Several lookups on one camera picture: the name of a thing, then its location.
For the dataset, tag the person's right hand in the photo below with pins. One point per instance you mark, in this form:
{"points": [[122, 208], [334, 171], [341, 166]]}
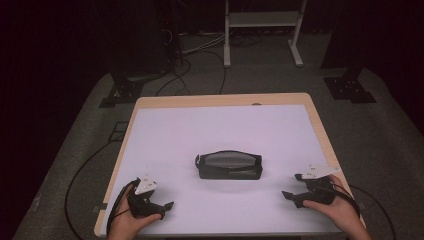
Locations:
{"points": [[343, 213]]}

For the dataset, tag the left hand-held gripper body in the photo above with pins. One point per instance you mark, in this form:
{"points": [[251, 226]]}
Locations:
{"points": [[143, 206]]}

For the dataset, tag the pale lavender table mat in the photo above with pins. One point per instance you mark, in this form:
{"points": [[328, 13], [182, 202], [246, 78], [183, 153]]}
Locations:
{"points": [[200, 133]]}

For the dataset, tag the black zip pouch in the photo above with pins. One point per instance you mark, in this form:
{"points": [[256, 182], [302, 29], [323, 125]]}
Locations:
{"points": [[230, 166]]}

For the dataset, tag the light wooden table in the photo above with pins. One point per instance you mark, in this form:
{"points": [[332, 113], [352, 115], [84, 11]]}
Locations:
{"points": [[213, 100]]}

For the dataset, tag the black square floor frame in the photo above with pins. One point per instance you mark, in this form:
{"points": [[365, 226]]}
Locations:
{"points": [[118, 131]]}

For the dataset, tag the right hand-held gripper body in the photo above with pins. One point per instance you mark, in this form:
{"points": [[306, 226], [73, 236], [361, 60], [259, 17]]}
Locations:
{"points": [[320, 193]]}

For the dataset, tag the person's left hand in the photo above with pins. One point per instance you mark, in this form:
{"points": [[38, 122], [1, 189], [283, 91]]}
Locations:
{"points": [[125, 223]]}

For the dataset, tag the black stand base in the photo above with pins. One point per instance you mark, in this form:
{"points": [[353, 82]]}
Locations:
{"points": [[125, 91], [350, 88]]}

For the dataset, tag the white metal stand frame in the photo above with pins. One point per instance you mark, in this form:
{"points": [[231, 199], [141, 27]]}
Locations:
{"points": [[263, 20]]}

